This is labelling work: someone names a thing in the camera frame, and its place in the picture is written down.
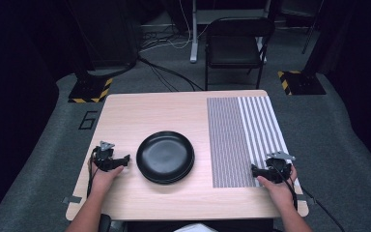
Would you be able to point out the black rounded armrest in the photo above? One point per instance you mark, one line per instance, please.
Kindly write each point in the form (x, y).
(104, 224)

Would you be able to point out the person's left hand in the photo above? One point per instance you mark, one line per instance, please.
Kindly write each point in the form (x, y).
(103, 182)

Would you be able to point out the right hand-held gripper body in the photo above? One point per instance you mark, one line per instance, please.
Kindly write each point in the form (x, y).
(278, 169)

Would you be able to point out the white cloth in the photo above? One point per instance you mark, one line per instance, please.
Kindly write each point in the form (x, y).
(194, 228)

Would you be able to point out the person's right hand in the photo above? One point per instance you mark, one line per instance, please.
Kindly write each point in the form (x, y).
(281, 193)

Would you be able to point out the grey tape piece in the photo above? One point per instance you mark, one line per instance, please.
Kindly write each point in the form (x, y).
(72, 199)

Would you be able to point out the striped woven placemat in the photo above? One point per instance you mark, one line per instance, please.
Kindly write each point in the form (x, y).
(232, 141)

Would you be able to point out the dark curtain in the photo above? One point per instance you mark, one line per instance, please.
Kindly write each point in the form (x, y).
(13, 80)
(360, 80)

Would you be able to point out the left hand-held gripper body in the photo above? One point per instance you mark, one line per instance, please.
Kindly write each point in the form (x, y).
(104, 158)

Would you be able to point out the black stand base striped edge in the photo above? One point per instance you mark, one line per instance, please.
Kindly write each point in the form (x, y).
(302, 83)
(88, 90)

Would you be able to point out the black folding chair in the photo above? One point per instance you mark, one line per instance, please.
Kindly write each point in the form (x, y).
(235, 48)

